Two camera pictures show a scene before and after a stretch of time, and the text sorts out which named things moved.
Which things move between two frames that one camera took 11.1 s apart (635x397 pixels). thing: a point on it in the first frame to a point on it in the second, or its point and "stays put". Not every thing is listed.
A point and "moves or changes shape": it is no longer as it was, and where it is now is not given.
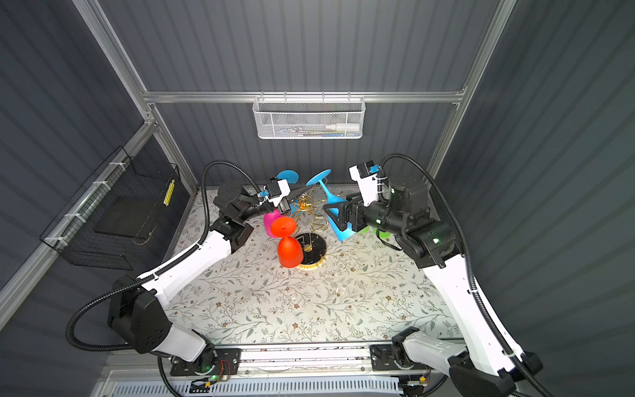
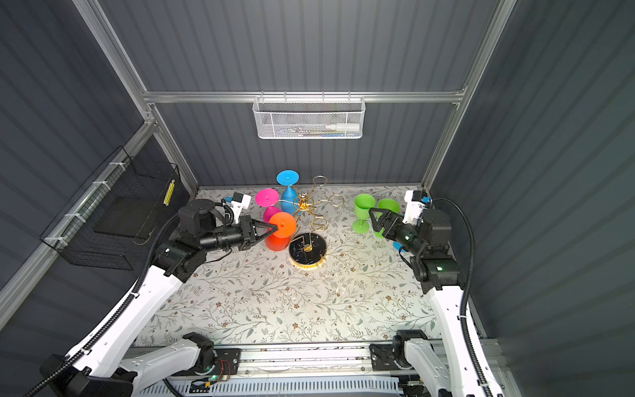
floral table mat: (367, 289) stays put
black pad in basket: (130, 216) stays put
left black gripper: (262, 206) to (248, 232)
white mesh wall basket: (309, 117) stays put
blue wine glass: (317, 178) moves or changes shape
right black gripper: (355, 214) to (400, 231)
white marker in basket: (341, 126) stays put
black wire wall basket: (127, 215) stays put
